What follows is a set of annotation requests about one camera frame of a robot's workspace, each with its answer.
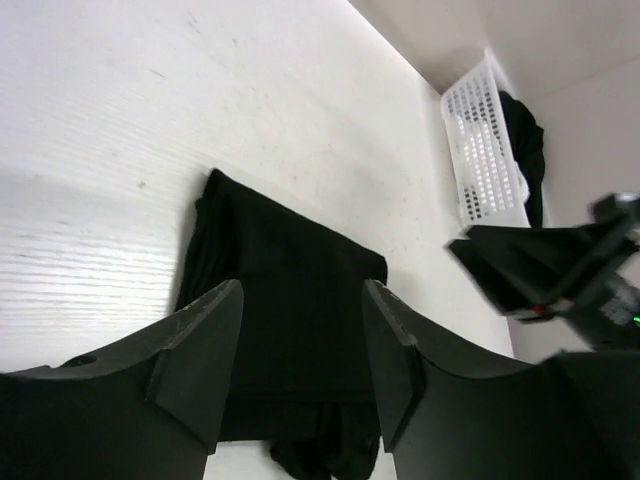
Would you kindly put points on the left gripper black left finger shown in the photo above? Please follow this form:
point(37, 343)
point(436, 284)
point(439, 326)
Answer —
point(148, 406)

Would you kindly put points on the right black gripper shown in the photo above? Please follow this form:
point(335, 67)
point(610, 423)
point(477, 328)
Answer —
point(534, 275)

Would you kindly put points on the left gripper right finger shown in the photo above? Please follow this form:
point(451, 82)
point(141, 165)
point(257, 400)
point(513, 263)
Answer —
point(451, 409)

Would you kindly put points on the black tank top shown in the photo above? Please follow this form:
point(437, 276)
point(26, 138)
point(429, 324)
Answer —
point(301, 379)

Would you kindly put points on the white plastic laundry basket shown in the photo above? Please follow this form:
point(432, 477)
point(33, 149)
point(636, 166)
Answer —
point(491, 189)

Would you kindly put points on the black garment in basket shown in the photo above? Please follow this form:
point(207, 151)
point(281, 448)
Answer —
point(527, 142)

